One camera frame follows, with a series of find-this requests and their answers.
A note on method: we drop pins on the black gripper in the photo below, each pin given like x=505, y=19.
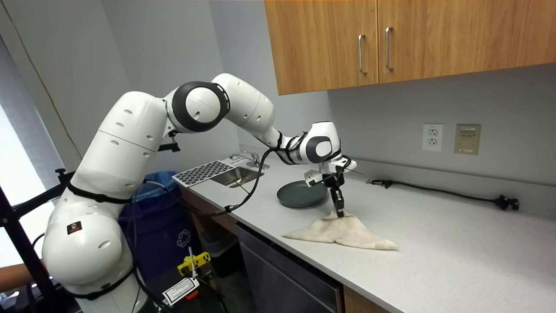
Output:
x=332, y=173

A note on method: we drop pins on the stained white towel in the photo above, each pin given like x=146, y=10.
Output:
x=344, y=231

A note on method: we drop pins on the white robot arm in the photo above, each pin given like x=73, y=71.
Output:
x=85, y=250

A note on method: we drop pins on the dark green plate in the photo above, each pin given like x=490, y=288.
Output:
x=299, y=196

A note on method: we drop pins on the black sink basin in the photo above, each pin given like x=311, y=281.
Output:
x=236, y=177

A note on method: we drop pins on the dish drying rack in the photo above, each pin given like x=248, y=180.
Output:
x=200, y=173

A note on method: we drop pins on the wooden upper cabinet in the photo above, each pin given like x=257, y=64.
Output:
x=335, y=45

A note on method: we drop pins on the blue recycling bin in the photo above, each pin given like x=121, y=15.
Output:
x=158, y=227

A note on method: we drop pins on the white wall outlet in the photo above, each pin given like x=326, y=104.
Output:
x=431, y=139

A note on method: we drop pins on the beige wall switch plate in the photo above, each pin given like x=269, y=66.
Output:
x=467, y=139

